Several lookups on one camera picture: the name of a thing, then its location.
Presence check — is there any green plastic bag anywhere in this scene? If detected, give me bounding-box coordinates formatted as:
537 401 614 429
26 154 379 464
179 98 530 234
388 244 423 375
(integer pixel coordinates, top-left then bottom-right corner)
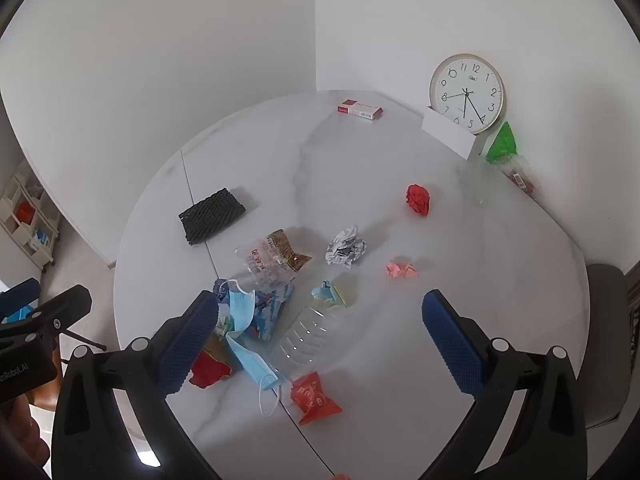
486 121 518 162

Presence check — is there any black foam mesh sleeve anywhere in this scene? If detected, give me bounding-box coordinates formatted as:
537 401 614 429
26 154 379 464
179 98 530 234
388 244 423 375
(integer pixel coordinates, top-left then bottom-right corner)
178 187 247 247

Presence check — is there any round white wall clock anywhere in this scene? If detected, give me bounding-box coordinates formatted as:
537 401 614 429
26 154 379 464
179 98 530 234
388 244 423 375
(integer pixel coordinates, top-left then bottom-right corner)
428 53 507 135

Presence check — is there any grey chair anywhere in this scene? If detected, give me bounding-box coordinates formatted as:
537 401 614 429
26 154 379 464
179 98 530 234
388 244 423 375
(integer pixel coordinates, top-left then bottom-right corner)
582 262 640 428

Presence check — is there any person's left hand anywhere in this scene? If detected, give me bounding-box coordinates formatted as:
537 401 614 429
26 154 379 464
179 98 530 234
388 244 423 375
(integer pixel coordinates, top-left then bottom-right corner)
0 392 51 476

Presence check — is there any grey white paper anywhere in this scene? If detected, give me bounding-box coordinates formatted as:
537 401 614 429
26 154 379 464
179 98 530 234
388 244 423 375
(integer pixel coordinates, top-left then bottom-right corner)
325 226 367 268

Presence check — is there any red and white box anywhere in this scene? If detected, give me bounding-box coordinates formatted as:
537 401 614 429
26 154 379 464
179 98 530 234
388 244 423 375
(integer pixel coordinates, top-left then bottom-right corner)
336 99 385 122

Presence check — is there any clear snack bag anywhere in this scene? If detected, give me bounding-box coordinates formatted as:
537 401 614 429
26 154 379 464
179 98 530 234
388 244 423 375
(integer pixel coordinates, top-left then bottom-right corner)
235 229 313 291

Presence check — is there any black tripod leg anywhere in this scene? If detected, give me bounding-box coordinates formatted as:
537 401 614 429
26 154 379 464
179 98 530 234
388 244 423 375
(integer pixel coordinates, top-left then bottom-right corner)
60 327 107 352

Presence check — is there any clear plastic bottle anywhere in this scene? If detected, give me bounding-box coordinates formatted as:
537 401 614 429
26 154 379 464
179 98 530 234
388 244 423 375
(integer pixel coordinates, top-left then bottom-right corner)
272 305 343 368

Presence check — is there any pink paper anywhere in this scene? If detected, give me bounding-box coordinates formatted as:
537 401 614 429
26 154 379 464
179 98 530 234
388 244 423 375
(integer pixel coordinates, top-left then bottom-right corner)
385 257 418 280

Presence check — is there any clear package with red label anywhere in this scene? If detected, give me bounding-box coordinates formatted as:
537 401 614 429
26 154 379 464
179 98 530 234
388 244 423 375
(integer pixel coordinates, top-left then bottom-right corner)
492 155 538 198

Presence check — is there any red wrapper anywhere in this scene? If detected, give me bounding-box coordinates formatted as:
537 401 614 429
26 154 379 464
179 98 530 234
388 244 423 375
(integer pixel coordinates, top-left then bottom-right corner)
189 350 233 390
290 371 343 426

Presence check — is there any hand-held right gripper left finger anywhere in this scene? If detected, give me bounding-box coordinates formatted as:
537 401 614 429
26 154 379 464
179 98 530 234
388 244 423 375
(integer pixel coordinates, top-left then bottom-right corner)
51 290 221 480

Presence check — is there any white card stand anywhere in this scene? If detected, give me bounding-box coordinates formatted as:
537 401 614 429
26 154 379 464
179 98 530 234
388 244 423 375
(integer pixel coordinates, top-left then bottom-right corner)
421 105 487 161

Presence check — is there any blue face mask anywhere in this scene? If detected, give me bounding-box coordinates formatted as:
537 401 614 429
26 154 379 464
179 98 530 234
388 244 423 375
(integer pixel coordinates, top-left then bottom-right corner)
225 332 293 418
227 280 258 336

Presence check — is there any teal and yellow wrapper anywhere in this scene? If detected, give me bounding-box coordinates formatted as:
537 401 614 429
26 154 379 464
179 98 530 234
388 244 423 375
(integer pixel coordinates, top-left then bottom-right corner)
311 281 351 308

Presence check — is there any red crumpled paper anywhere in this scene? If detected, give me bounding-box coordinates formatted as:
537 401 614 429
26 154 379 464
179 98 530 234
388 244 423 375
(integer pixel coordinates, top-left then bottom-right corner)
405 183 433 217

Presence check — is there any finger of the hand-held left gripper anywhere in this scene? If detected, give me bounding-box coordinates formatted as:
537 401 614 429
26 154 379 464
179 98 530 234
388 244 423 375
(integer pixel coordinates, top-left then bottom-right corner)
0 285 93 341
0 277 41 323

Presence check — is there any cream shelf unit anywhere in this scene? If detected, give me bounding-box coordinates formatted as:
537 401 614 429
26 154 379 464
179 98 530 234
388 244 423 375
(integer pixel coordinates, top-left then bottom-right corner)
0 172 62 273

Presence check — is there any blue printed packet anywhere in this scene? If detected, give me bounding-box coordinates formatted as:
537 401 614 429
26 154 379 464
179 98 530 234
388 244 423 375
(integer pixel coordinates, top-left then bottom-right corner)
250 282 296 343

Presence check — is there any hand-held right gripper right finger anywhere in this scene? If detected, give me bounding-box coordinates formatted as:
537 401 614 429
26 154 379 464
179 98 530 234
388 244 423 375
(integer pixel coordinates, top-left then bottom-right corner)
421 289 588 480

